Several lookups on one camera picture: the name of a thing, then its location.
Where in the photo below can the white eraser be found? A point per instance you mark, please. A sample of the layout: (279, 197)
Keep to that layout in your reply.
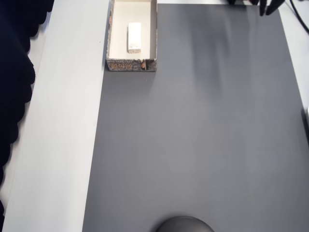
(134, 36)

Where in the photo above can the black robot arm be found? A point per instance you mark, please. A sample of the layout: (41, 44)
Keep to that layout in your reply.
(231, 1)

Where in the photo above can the patterned cardboard box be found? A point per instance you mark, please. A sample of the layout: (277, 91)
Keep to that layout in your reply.
(131, 66)

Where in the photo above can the grey table mat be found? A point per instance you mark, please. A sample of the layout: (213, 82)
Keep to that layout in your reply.
(193, 145)

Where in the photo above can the black round-base stand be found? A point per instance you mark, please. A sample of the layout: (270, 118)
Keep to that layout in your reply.
(184, 224)

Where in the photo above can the dark blue curtain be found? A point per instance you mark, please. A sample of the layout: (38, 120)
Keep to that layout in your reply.
(12, 72)

